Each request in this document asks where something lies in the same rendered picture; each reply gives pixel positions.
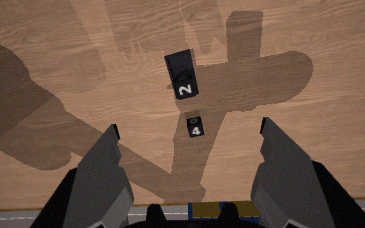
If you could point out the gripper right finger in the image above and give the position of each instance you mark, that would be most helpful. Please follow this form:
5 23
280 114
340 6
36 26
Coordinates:
291 190

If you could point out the black cube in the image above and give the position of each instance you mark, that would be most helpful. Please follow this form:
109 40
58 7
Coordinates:
184 87
195 127

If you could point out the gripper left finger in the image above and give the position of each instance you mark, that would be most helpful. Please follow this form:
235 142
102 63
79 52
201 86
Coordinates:
95 194

